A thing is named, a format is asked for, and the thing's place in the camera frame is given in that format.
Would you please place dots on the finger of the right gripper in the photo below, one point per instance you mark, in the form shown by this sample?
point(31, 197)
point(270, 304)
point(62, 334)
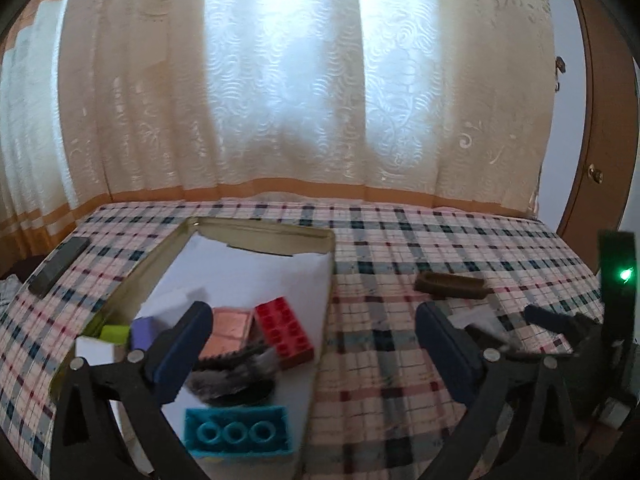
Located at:
point(571, 327)
point(487, 340)

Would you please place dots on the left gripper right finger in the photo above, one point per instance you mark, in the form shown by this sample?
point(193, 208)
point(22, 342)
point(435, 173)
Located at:
point(454, 354)

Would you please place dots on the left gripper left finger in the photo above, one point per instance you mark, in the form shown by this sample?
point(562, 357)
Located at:
point(174, 352)

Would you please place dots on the purple block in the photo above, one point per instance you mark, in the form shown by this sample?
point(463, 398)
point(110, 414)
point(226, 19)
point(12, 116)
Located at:
point(144, 331)

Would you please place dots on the green toy brick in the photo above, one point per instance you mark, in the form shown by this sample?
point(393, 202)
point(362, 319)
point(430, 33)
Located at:
point(115, 334)

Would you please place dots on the grey sequined cap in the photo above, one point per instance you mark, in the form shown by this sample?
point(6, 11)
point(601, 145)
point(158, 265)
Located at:
point(244, 377)

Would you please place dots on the blue toy brick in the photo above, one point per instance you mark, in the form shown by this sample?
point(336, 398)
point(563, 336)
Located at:
point(239, 433)

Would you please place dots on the red toy brick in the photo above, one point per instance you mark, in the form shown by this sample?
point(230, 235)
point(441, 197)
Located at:
point(283, 332)

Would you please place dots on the clear plastic case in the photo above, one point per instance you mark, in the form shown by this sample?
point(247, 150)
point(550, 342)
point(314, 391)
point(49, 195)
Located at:
point(487, 322)

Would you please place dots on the small white box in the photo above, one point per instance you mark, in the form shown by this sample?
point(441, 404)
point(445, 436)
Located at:
point(98, 352)

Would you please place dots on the gold storage tin box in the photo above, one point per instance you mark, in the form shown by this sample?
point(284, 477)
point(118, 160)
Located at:
point(107, 424)

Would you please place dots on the white paper liner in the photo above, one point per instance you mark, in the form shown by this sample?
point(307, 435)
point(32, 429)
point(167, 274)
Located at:
point(222, 276)

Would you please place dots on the plaid bed cover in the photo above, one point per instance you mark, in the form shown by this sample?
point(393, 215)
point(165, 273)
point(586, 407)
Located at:
point(381, 410)

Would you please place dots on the wooden wardrobe door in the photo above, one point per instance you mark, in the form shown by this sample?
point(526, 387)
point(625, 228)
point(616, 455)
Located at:
point(610, 139)

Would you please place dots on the black smartphone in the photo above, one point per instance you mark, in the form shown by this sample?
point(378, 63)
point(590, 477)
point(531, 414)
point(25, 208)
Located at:
point(57, 265)

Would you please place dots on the brass door knob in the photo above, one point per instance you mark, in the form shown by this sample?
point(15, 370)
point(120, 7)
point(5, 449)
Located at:
point(595, 174)

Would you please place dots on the cream lace curtain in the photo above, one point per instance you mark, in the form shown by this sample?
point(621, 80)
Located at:
point(435, 103)

